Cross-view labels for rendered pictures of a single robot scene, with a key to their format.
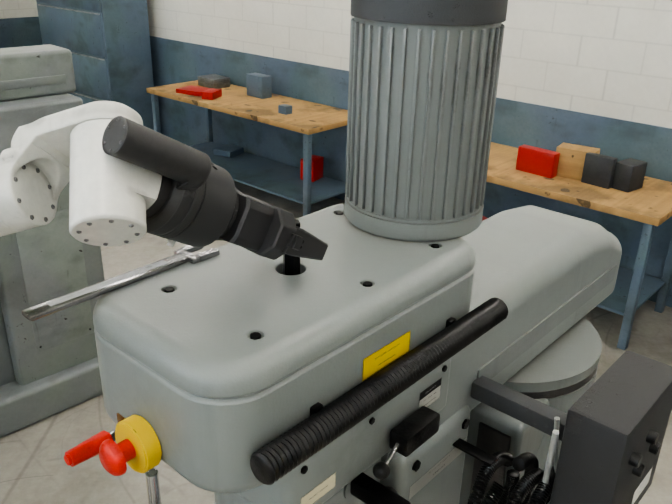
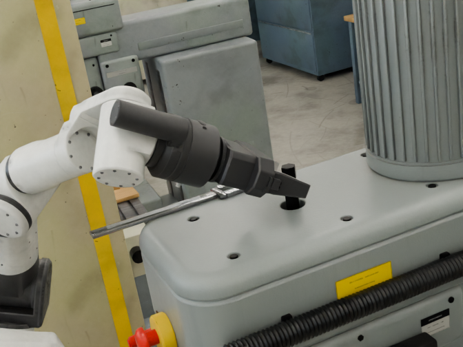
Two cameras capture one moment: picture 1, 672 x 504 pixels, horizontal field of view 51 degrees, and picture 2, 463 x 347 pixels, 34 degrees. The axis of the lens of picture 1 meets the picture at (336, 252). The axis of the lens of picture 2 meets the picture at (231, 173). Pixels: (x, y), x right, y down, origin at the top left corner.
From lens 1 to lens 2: 0.39 m
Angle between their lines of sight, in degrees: 26
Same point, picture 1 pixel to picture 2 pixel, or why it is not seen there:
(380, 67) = (368, 31)
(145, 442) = (162, 332)
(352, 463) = not seen: outside the picture
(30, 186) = (81, 146)
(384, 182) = (382, 129)
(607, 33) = not seen: outside the picture
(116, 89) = (317, 19)
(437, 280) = (419, 217)
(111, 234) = (120, 179)
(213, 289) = (224, 219)
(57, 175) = not seen: hidden behind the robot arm
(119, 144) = (115, 119)
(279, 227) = (258, 172)
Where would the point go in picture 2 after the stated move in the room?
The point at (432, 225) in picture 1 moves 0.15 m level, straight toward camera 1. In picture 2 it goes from (428, 166) to (388, 211)
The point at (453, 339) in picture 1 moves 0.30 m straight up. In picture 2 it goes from (436, 271) to (424, 60)
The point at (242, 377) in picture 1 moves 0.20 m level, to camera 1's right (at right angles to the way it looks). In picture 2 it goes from (211, 286) to (367, 302)
